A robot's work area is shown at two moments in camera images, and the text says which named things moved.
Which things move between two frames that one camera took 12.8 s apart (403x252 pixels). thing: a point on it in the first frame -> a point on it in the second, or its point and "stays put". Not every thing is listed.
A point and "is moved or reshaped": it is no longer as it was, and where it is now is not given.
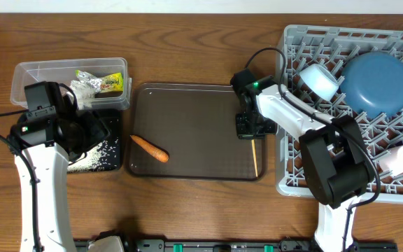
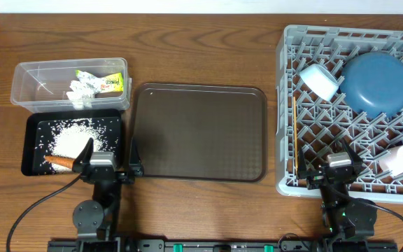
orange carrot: [152, 150] is moved or reshaped
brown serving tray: [196, 125] stays put
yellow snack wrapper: [108, 83] stays put
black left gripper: [99, 131] -> [136, 169]
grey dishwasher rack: [299, 47] stays put
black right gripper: [243, 133] -> [316, 178]
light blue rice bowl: [320, 81] stays put
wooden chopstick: [255, 157] -> [296, 158]
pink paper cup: [399, 159] stays put
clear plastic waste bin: [64, 72] stays put
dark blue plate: [376, 85] stays put
